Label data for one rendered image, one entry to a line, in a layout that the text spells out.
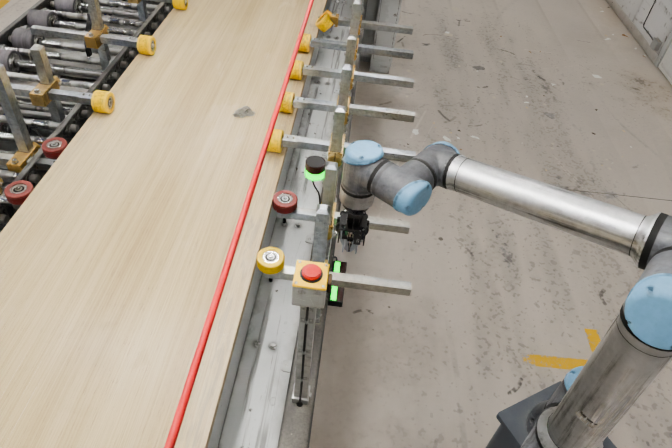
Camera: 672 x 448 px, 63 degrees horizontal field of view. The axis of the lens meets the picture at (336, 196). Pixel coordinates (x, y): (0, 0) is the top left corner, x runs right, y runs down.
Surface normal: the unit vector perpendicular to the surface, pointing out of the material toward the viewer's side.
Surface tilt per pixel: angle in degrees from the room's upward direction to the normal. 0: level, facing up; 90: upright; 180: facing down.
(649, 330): 83
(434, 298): 0
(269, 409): 0
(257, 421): 0
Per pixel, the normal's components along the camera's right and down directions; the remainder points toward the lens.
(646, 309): -0.65, 0.36
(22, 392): 0.08, -0.74
